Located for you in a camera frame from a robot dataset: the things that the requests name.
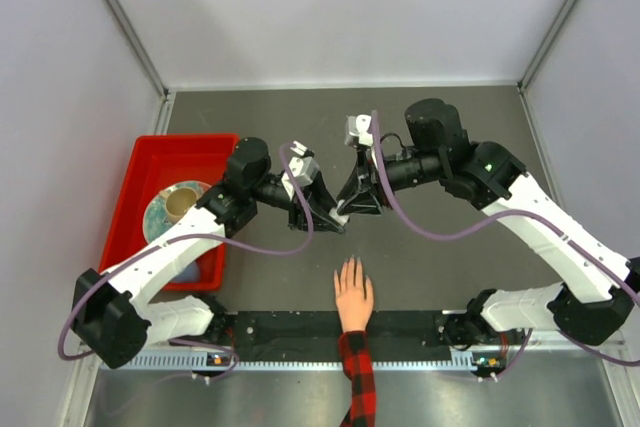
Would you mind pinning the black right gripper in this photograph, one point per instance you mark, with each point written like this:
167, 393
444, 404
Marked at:
364, 189

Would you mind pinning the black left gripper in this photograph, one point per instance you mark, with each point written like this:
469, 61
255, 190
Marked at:
320, 203

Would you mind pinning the white nail polish bottle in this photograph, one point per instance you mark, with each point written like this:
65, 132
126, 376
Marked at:
341, 219

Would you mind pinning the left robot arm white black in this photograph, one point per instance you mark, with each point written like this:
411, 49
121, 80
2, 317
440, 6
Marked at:
175, 252

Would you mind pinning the red plaid sleeve forearm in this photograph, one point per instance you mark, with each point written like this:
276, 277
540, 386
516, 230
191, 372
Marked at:
357, 366

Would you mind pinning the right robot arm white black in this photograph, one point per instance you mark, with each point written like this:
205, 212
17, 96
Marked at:
597, 288

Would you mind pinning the mannequin hand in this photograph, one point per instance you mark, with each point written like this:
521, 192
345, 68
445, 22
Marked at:
354, 296

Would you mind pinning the tan ceramic bowl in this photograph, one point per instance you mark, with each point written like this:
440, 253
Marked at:
177, 202

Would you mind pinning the blue plastic cup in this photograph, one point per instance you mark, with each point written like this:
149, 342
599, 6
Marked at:
191, 274

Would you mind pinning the blue patterned plate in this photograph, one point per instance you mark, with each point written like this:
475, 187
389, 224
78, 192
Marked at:
155, 221

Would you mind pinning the red plastic bin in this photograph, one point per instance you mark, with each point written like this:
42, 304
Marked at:
157, 162

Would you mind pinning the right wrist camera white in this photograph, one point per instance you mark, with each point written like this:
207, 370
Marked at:
358, 131

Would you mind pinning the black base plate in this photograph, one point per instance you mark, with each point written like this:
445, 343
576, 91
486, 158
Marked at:
312, 336

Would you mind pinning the aluminium rail with slots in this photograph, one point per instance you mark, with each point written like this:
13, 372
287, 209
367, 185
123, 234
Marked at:
465, 332

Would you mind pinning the aluminium corner post left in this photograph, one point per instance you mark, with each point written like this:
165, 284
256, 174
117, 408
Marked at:
142, 57

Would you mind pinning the aluminium corner post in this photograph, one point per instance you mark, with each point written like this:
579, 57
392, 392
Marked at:
548, 42
142, 57

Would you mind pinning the aluminium corner post right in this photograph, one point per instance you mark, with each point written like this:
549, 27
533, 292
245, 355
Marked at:
548, 42

